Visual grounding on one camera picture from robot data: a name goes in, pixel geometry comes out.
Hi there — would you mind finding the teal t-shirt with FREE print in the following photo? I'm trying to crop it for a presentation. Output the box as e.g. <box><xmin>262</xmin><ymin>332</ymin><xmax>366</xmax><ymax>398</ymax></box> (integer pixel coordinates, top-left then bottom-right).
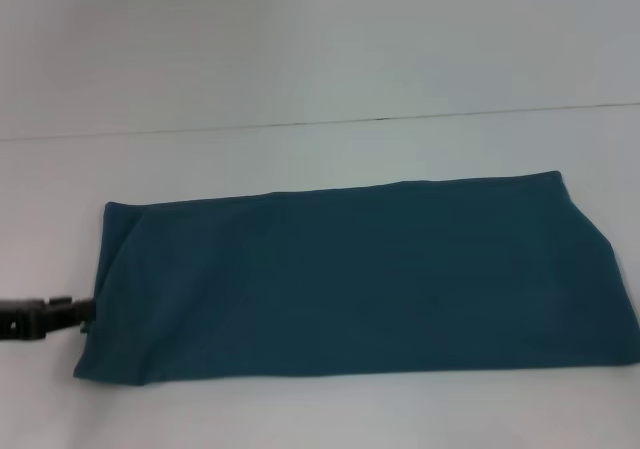
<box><xmin>72</xmin><ymin>169</ymin><xmax>640</xmax><ymax>388</ymax></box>

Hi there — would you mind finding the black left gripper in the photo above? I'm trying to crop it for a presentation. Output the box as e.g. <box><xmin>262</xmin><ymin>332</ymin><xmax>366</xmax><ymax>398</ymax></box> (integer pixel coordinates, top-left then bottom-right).
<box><xmin>0</xmin><ymin>294</ymin><xmax>96</xmax><ymax>341</ymax></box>

